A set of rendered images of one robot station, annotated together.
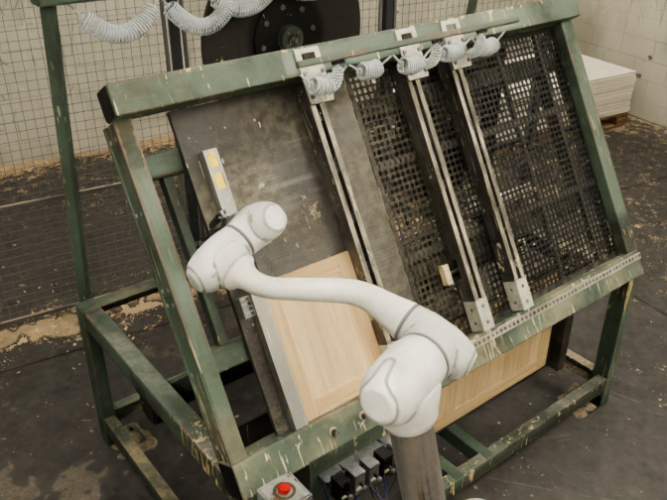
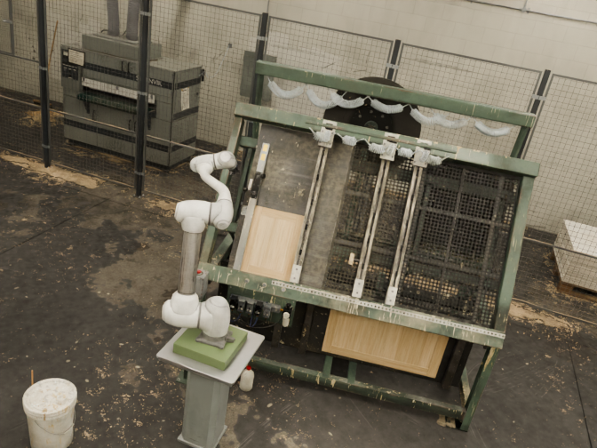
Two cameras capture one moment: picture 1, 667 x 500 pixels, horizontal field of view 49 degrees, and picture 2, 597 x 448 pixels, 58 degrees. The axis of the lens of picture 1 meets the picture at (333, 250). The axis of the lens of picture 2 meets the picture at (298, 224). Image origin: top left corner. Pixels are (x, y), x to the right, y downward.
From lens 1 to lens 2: 2.55 m
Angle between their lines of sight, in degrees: 39
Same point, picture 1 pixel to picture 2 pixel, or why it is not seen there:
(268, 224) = (219, 156)
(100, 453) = not seen: hidden behind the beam
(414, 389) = (185, 210)
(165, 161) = (251, 141)
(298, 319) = (263, 228)
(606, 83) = not seen: outside the picture
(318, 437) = (238, 277)
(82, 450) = not seen: hidden behind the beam
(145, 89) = (250, 108)
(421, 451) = (186, 239)
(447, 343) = (215, 210)
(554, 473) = (384, 425)
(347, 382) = (268, 268)
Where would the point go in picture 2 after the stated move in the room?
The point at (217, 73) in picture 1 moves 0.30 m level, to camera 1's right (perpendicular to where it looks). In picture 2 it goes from (282, 115) to (310, 127)
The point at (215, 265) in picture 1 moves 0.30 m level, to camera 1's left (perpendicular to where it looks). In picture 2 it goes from (196, 161) to (172, 146)
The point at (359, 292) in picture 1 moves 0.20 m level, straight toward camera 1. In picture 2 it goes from (220, 188) to (191, 193)
